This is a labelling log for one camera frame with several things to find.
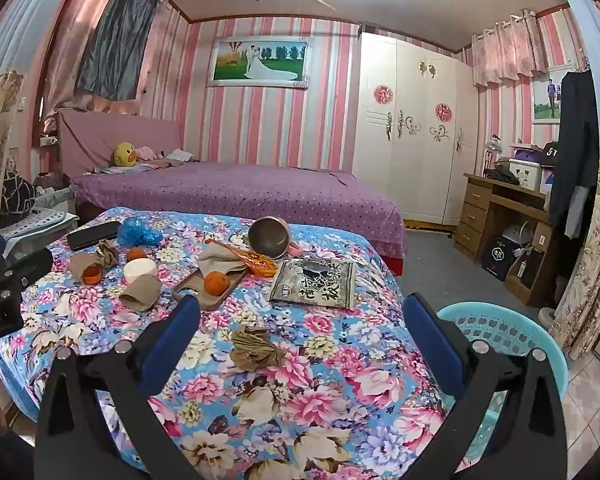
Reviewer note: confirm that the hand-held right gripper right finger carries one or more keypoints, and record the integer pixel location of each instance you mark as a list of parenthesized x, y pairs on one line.
[(432, 345)]

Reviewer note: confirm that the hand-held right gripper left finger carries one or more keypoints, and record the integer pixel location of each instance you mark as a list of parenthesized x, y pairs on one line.
[(172, 340)]

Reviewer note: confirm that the light blue plastic basket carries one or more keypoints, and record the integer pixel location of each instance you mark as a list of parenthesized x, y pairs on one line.
[(485, 322)]

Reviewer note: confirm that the brown paper cup orange rim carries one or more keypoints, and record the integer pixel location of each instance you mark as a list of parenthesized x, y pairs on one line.
[(85, 267)]

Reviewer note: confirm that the large tangerine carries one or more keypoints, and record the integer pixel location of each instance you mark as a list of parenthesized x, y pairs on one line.
[(217, 283)]

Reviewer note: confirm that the white round block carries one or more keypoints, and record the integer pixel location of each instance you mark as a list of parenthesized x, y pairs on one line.
[(140, 271)]

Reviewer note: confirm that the large brown paper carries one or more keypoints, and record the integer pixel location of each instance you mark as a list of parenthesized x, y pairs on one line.
[(256, 349)]

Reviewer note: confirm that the small brown paper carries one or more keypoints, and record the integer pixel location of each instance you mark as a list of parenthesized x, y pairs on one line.
[(109, 252)]

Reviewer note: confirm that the small orange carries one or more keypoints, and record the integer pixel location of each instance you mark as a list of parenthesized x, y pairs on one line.
[(137, 255)]

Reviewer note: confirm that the beige cloth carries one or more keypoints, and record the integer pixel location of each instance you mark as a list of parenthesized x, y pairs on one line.
[(220, 261)]

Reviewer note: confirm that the blue plastic bag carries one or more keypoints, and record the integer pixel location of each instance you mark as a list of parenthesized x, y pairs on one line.
[(140, 234)]

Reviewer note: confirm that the orange snack wrapper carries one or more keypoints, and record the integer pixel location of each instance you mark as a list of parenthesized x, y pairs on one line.
[(257, 262)]

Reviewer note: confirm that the patterned cloth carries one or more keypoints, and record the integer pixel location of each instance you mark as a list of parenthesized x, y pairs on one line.
[(312, 284)]

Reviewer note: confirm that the brown phone case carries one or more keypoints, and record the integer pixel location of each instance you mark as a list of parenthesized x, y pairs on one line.
[(200, 296)]

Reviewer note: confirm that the black white patterned bag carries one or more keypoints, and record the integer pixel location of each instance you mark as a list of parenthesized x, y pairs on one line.
[(19, 197)]

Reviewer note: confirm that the black phone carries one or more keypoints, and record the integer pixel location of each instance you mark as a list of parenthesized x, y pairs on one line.
[(94, 235)]

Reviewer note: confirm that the black cardboard box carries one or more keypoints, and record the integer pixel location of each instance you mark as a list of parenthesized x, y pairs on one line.
[(499, 259)]

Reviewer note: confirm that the white fan stand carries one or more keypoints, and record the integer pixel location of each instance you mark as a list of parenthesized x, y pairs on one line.
[(548, 317)]

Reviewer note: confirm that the power strip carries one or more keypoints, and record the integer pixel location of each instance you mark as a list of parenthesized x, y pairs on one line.
[(48, 142)]

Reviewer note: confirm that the brown cardboard box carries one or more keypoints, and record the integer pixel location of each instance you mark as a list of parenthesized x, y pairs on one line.
[(527, 270)]

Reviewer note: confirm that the floral blanket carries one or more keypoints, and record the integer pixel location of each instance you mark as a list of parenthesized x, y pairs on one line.
[(305, 360)]

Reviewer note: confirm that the wooden desk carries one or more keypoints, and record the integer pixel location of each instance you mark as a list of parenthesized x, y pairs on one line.
[(472, 215)]

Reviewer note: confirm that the white helmet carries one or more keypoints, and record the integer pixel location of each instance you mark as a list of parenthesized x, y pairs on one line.
[(517, 235)]

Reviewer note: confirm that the pink metal mug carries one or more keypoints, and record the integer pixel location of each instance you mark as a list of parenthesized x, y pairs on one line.
[(269, 238)]

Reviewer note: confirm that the pink covered headboard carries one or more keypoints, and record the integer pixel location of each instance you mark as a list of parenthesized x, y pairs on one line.
[(95, 135)]

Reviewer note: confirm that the yellow duck plush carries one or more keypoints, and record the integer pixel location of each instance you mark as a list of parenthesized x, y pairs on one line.
[(125, 154)]

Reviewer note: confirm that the pink plush toy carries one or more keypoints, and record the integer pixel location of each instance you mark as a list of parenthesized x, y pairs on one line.
[(148, 153)]

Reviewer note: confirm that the purple dotted bed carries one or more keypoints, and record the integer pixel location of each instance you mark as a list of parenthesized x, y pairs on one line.
[(260, 195)]

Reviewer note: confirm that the folded clothes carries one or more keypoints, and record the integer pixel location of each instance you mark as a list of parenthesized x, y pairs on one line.
[(180, 156)]

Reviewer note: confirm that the dark bag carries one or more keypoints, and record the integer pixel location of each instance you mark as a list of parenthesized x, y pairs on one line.
[(502, 174)]

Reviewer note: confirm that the white wardrobe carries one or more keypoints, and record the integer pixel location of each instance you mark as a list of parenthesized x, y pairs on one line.
[(415, 160)]

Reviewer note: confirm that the white storage box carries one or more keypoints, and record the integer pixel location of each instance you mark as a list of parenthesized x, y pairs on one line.
[(527, 175)]

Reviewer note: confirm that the desk lamp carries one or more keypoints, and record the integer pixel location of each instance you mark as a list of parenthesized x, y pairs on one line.
[(492, 147)]

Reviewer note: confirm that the purple box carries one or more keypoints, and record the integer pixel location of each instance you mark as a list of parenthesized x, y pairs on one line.
[(527, 151)]

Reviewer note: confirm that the black cap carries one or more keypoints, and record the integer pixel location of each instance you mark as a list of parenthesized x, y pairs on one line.
[(550, 155)]

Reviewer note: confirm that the dark hanging coat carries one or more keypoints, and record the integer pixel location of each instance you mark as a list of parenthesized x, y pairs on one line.
[(572, 150)]

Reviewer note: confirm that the grey curtain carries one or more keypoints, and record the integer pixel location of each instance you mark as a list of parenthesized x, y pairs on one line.
[(117, 40)]

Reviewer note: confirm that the small framed photo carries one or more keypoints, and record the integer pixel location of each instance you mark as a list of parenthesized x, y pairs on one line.
[(545, 97)]

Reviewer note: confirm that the framed wedding picture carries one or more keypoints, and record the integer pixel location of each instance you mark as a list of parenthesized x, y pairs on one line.
[(260, 62)]

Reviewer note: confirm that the pink valance curtain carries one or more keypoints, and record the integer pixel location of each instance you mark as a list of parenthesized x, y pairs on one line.
[(515, 45)]

